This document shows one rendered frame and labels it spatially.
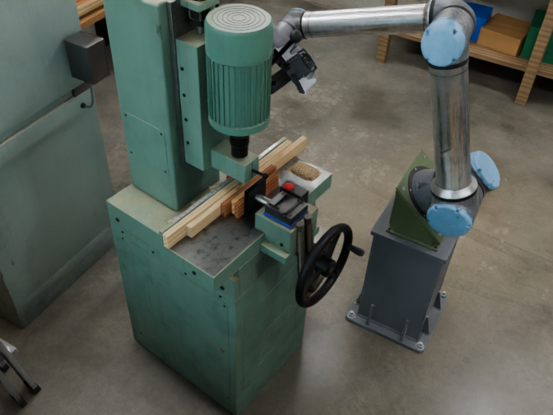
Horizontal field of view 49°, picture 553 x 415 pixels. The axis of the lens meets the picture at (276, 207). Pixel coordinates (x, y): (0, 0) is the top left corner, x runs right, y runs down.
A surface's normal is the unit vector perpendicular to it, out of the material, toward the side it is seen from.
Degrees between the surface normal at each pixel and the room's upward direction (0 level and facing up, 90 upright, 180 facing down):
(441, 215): 97
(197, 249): 0
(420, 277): 90
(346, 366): 0
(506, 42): 90
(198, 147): 90
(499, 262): 0
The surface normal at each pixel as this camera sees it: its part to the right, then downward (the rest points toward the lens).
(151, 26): -0.61, 0.52
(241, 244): 0.04, -0.73
